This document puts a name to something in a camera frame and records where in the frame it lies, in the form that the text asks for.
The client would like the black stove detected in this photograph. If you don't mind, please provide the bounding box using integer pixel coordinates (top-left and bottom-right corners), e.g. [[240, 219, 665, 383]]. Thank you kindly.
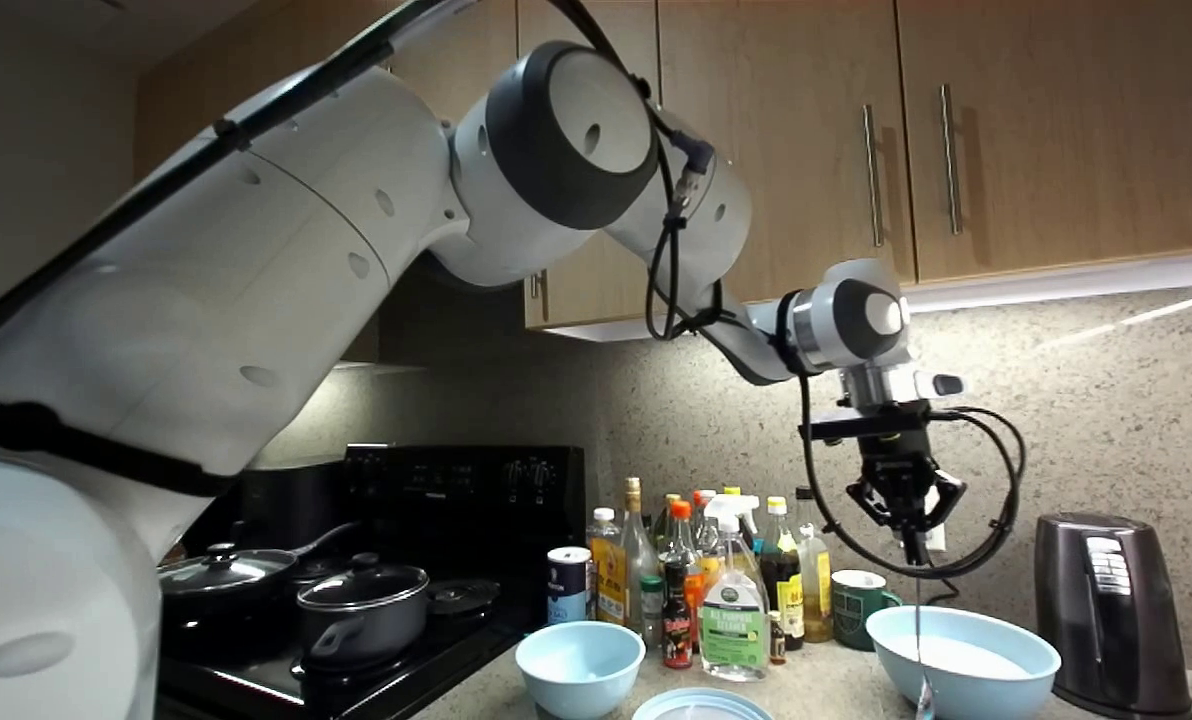
[[157, 444, 584, 720]]

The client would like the black lidded pot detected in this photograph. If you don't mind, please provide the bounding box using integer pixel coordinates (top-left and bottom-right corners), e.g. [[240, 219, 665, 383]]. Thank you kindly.
[[295, 561, 432, 664]]

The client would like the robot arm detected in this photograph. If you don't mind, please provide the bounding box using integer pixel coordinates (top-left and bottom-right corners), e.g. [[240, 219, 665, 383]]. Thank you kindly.
[[0, 0, 960, 720]]

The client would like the dark sauce bottle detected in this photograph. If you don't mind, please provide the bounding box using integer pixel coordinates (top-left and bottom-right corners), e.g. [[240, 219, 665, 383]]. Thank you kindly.
[[762, 494, 806, 653]]

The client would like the small blue bowl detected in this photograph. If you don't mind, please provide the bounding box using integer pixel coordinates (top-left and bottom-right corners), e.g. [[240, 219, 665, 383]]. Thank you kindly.
[[511, 619, 647, 720]]

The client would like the clear spray bottle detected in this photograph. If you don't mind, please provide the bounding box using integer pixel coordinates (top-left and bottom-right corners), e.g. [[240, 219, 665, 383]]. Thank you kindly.
[[699, 494, 770, 679]]

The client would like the black electric kettle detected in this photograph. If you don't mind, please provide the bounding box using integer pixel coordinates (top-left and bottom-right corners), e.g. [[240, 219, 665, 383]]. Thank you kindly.
[[1038, 512, 1192, 720]]

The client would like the green mug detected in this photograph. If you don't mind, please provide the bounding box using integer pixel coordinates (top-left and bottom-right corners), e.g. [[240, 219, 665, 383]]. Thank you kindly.
[[832, 569, 901, 653]]

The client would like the yellow oil bottle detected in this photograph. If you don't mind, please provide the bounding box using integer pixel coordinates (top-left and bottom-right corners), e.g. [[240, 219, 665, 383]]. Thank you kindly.
[[587, 506, 628, 622]]

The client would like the round clear lid plate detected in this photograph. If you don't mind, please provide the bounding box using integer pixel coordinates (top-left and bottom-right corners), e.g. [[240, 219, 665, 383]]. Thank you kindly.
[[632, 687, 773, 720]]

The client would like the large blue bowl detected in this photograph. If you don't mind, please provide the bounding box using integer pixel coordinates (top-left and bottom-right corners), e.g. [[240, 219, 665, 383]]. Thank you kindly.
[[870, 602, 1063, 720]]

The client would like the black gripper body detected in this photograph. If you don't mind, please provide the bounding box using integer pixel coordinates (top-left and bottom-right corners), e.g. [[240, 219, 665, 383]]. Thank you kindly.
[[813, 399, 965, 534]]

